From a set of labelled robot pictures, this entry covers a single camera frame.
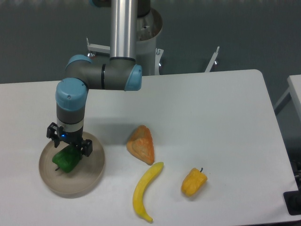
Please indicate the black device at table edge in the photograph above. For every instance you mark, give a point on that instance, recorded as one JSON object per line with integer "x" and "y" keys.
{"x": 293, "y": 202}

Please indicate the green toy bell pepper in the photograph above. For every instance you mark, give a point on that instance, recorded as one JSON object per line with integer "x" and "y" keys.
{"x": 67, "y": 159}

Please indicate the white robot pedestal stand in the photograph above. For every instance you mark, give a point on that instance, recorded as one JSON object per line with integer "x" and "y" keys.
{"x": 148, "y": 55}

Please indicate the beige round plate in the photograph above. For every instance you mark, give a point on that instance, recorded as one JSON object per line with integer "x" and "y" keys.
{"x": 82, "y": 179}

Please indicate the orange toy bread wedge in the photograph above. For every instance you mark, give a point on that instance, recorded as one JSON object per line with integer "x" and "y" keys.
{"x": 140, "y": 145}

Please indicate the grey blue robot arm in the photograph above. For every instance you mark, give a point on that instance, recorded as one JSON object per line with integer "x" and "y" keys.
{"x": 121, "y": 73}

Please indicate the yellow toy bell pepper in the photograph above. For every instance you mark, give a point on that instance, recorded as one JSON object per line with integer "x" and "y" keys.
{"x": 193, "y": 182}

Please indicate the white side table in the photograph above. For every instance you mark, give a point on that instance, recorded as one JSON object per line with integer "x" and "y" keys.
{"x": 293, "y": 92}

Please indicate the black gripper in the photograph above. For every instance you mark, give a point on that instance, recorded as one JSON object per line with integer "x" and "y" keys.
{"x": 58, "y": 134}

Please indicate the yellow toy banana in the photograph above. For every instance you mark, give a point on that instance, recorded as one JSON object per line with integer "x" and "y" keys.
{"x": 140, "y": 189}

